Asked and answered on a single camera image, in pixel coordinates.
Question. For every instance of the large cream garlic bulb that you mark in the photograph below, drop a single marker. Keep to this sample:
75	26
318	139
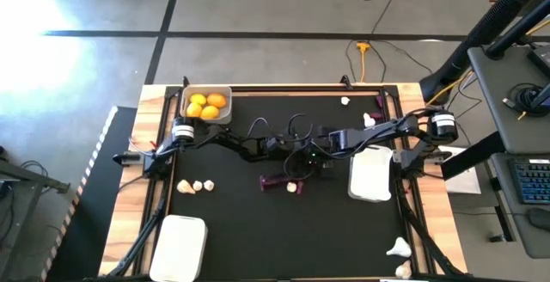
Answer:
185	187

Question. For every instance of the black table mat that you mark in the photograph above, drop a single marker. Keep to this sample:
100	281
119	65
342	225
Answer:
258	239

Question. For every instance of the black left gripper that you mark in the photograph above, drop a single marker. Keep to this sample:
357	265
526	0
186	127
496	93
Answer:
290	148

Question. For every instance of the black computer mouse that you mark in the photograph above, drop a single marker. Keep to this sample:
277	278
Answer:
539	219

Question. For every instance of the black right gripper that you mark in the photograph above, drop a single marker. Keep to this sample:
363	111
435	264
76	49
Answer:
327	157

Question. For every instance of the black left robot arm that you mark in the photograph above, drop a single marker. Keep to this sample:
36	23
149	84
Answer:
232	144

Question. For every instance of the orange yellow mango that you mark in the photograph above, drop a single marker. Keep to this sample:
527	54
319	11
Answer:
209	112

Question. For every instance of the backlit black keyboard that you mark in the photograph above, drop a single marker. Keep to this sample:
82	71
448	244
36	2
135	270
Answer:
535	183

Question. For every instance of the white paper sheet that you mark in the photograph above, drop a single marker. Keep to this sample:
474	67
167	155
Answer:
466	185

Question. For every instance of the wooden table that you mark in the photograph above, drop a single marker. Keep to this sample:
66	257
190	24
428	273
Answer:
148	101

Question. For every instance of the dark metal cart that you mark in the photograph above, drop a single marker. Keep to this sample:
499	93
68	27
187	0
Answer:
43	182

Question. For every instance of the small white garlic bulb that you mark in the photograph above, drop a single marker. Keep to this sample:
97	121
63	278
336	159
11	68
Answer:
291	187
209	185
345	100
197	185

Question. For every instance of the grey desk top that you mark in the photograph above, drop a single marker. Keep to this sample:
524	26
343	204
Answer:
494	101
528	239

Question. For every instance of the black metal table frame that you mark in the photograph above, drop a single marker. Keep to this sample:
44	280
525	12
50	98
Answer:
301	89

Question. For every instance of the beige plastic basket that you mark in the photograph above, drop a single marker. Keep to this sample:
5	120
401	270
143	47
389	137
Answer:
215	121

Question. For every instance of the white plastic basket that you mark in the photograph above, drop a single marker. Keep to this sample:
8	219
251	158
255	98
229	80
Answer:
178	247
369	179

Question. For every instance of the large purple eggplant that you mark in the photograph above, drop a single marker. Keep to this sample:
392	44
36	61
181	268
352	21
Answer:
273	183

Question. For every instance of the large white garlic bulb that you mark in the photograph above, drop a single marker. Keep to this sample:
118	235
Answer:
399	247

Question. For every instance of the black striped-edge floor mat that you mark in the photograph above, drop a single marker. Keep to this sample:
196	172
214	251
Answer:
86	239

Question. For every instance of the black tower fan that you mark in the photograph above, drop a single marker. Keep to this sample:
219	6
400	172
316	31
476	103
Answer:
481	34

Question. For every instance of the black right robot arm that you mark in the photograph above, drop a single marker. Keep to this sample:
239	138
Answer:
378	131

